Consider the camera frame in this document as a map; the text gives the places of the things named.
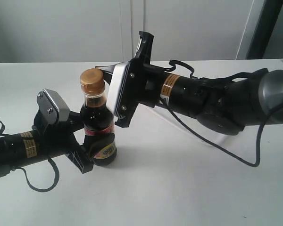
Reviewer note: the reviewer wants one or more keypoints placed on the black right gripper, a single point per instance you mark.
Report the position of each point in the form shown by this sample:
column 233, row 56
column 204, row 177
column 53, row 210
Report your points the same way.
column 141, row 84

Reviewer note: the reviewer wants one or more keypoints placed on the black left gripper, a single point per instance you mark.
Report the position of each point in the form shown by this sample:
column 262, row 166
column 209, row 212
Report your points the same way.
column 59, row 139

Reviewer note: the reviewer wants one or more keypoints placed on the dark soy sauce bottle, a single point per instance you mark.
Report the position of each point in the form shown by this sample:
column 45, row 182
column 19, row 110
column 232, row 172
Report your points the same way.
column 97, row 118

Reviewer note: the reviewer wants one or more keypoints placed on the gold bottle cap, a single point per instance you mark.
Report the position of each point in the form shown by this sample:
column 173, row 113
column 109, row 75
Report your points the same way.
column 92, row 82

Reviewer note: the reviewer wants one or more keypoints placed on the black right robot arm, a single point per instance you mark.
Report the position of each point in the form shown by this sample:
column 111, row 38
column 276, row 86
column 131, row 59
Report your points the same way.
column 225, row 105

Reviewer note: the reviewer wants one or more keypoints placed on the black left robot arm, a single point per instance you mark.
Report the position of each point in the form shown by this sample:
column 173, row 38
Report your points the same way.
column 23, row 149

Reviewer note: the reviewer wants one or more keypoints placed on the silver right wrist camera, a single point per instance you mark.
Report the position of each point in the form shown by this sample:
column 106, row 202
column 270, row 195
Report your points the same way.
column 115, row 87

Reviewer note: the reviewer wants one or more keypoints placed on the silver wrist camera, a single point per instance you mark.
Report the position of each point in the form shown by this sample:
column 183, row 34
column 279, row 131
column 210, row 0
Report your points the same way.
column 115, row 87
column 52, row 106

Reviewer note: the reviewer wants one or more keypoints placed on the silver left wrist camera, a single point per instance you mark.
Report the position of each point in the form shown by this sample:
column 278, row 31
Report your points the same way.
column 52, row 106

